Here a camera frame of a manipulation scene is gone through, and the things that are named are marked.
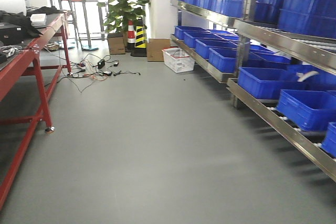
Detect brown cardboard box floor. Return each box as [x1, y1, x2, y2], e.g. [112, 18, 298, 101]
[147, 38, 171, 62]

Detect striped traffic cone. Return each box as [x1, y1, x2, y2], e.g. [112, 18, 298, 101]
[131, 18, 147, 57]

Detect potted green plant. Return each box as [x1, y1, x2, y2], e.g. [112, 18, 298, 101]
[103, 0, 150, 33]

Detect black bag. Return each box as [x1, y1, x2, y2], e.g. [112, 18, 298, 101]
[1, 6, 64, 38]

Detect cables on floor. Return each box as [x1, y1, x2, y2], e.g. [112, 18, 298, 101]
[44, 45, 141, 93]

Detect red frame table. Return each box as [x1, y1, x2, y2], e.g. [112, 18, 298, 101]
[1, 12, 71, 206]

